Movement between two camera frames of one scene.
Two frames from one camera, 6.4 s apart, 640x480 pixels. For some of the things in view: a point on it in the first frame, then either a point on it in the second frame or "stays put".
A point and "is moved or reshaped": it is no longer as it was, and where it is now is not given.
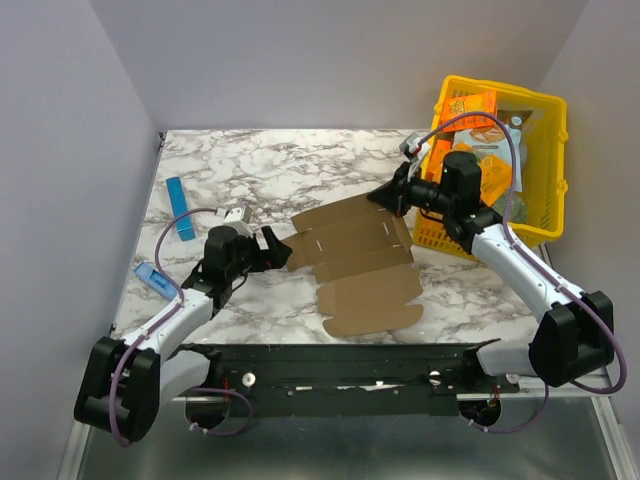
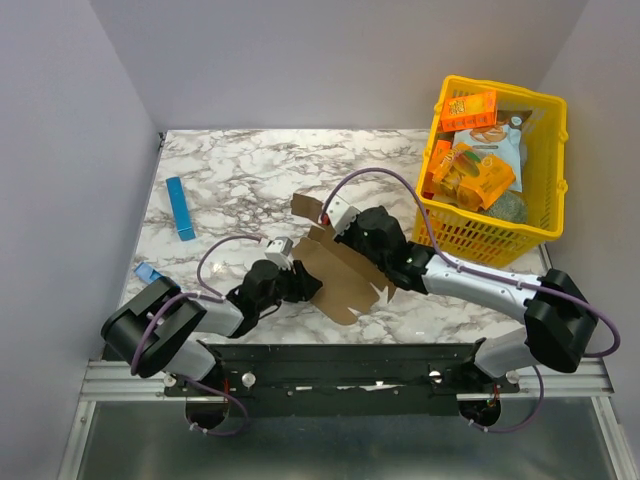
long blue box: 179,207 stays put
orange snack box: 483,103 stays put
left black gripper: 274,257 -> 304,285
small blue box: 155,280 stays put
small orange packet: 443,146 stays put
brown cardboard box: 361,255 is moved or reshaped
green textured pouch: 518,207 stays put
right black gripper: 401,188 -> 351,238
